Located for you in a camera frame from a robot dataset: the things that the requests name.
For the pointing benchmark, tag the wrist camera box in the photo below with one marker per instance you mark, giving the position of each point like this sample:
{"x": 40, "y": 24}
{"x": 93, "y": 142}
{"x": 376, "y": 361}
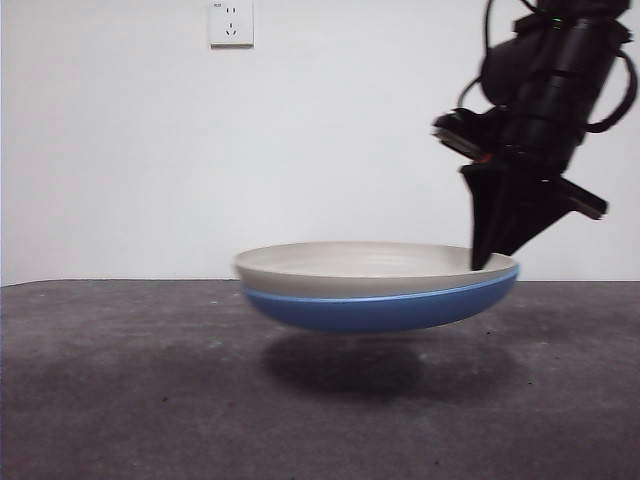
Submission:
{"x": 465, "y": 132}

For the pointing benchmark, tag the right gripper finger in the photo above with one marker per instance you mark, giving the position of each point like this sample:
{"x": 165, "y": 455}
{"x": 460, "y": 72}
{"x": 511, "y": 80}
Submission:
{"x": 530, "y": 210}
{"x": 485, "y": 210}

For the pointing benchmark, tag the white wall socket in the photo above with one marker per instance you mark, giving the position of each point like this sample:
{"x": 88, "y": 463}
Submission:
{"x": 220, "y": 30}

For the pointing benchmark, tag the white round plate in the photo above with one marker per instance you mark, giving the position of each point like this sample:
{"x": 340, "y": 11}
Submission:
{"x": 350, "y": 280}

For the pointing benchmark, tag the blue round plate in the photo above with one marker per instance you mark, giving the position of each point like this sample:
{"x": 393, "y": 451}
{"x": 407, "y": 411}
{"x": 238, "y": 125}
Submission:
{"x": 375, "y": 315}

